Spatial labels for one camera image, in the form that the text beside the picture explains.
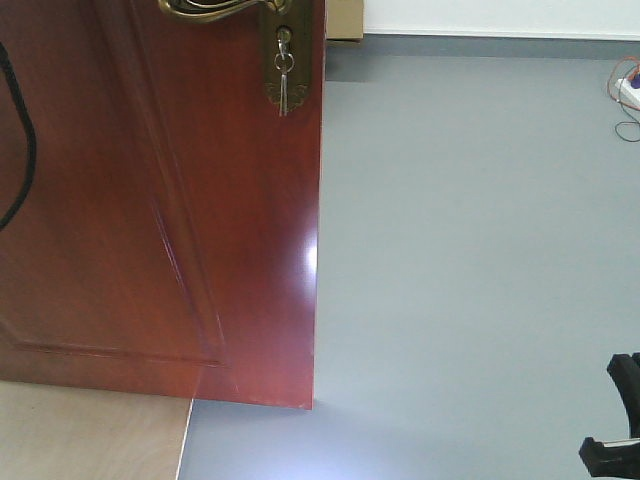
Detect cardboard box behind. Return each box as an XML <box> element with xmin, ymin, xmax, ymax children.
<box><xmin>326</xmin><ymin>0</ymin><xmax>364</xmax><ymax>42</ymax></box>

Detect plywood base platform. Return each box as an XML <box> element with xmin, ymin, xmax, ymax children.
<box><xmin>1</xmin><ymin>381</ymin><xmax>192</xmax><ymax>479</ymax></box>

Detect white power strip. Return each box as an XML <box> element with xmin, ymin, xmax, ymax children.
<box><xmin>614</xmin><ymin>78</ymin><xmax>640</xmax><ymax>110</ymax></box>

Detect brass door handle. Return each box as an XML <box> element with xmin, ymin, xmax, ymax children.
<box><xmin>157</xmin><ymin>0</ymin><xmax>293</xmax><ymax>24</ymax></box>

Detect orange cable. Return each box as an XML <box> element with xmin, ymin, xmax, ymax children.
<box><xmin>606</xmin><ymin>55</ymin><xmax>640</xmax><ymax>106</ymax></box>

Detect brass lock plate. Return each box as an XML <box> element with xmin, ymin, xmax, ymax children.
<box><xmin>259</xmin><ymin>1</ymin><xmax>313</xmax><ymax>113</ymax></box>

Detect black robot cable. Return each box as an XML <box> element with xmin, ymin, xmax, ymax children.
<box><xmin>0</xmin><ymin>41</ymin><xmax>38</xmax><ymax>230</ymax></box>

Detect black thin cable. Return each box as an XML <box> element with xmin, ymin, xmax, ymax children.
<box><xmin>614</xmin><ymin>99</ymin><xmax>640</xmax><ymax>142</ymax></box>

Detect hanging keys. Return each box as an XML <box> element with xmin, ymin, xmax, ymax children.
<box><xmin>274</xmin><ymin>26</ymin><xmax>295</xmax><ymax>117</ymax></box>

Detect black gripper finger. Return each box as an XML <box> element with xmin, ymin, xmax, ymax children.
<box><xmin>579</xmin><ymin>437</ymin><xmax>639</xmax><ymax>478</ymax></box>
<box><xmin>607</xmin><ymin>352</ymin><xmax>639</xmax><ymax>438</ymax></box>

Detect brown wooden door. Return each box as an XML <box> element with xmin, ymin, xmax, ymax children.
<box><xmin>1</xmin><ymin>1</ymin><xmax>326</xmax><ymax>409</ymax></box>

